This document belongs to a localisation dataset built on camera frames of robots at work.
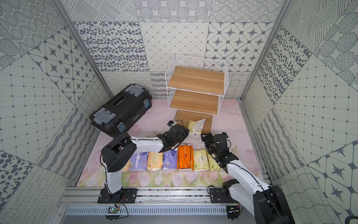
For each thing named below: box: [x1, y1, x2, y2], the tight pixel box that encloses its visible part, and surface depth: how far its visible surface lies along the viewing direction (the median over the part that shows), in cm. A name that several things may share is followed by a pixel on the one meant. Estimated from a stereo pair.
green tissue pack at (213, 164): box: [206, 152, 222, 171], surface depth 82 cm
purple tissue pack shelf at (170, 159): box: [162, 149, 178, 170], surface depth 85 cm
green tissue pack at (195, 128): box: [186, 117, 207, 137], surface depth 94 cm
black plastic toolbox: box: [89, 84, 153, 137], surface depth 94 cm
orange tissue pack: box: [177, 144, 194, 170], surface depth 83 cm
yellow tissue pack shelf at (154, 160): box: [146, 151, 164, 172], surface depth 84 cm
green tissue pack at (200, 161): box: [192, 148, 210, 172], surface depth 84 cm
